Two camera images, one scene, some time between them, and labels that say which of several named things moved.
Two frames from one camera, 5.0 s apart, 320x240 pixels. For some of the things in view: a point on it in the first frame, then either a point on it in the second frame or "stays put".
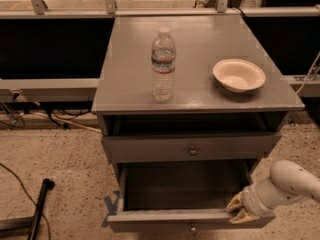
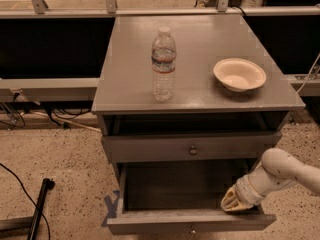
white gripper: (249, 200) -> (246, 189)
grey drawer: (181, 196) stays put
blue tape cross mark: (111, 206) stays put
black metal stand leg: (25, 227) stays put
